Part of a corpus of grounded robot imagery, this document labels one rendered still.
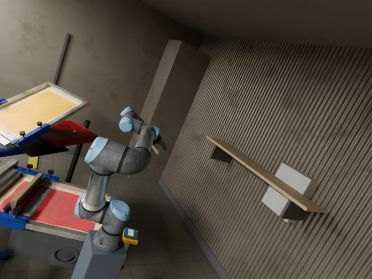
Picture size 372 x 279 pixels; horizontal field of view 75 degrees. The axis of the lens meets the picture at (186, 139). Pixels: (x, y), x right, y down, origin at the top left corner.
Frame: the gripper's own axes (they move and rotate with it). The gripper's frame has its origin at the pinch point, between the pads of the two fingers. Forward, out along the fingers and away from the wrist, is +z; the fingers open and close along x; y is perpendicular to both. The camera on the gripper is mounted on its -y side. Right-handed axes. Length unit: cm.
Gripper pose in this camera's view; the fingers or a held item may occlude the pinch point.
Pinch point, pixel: (162, 151)
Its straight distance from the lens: 156.3
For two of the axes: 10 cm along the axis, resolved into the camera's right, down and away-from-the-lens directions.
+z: 6.3, 7.1, 3.2
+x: 5.7, -7.0, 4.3
